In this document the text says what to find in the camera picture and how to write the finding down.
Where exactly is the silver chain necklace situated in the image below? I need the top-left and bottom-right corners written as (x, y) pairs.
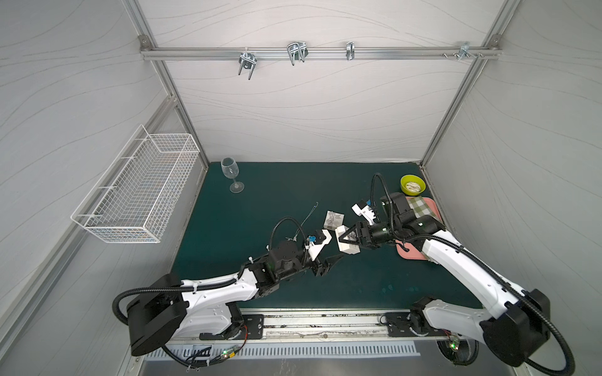
top-left (291, 201), bottom-right (319, 243)

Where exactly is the white jewelry box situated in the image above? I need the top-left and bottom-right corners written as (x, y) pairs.
top-left (335, 225), bottom-right (361, 255)

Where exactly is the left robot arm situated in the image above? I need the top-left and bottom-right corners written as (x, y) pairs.
top-left (111, 241), bottom-right (342, 357)

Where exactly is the pink tray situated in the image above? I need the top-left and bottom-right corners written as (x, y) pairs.
top-left (394, 196), bottom-right (443, 261)

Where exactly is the green checkered cloth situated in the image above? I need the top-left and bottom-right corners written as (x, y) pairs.
top-left (406, 196), bottom-right (441, 219)

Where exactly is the green bowl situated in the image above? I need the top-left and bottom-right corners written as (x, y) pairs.
top-left (400, 175), bottom-right (426, 197)

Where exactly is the clear wine glass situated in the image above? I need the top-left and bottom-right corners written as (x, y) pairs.
top-left (220, 158), bottom-right (245, 194)

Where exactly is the metal clamp hook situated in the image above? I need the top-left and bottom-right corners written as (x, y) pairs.
top-left (238, 52), bottom-right (257, 80)

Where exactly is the aluminium crossbar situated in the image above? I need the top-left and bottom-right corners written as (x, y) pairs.
top-left (141, 45), bottom-right (503, 61)

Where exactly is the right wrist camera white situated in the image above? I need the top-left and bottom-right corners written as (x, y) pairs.
top-left (352, 201), bottom-right (379, 226)

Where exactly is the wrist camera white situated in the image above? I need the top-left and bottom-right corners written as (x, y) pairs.
top-left (352, 201), bottom-right (379, 226)
top-left (306, 229), bottom-right (332, 261)

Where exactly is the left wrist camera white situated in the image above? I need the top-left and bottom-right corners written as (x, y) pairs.
top-left (306, 229), bottom-right (332, 261)

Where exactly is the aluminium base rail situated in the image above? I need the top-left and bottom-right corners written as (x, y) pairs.
top-left (159, 307), bottom-right (518, 346)

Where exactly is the white wire basket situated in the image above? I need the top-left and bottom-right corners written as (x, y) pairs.
top-left (71, 125), bottom-right (200, 244)

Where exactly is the small metal ring hook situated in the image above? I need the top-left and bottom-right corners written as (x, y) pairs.
top-left (346, 42), bottom-right (355, 61)

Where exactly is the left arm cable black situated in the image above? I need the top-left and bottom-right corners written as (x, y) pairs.
top-left (112, 217), bottom-right (308, 327)

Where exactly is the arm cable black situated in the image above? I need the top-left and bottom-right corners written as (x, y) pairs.
top-left (368, 172), bottom-right (575, 376)
top-left (112, 217), bottom-right (308, 327)

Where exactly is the metal bracket hook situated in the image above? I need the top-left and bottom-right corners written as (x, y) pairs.
top-left (442, 42), bottom-right (485, 61)

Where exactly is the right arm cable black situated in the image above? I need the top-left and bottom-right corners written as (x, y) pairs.
top-left (368, 172), bottom-right (575, 376)

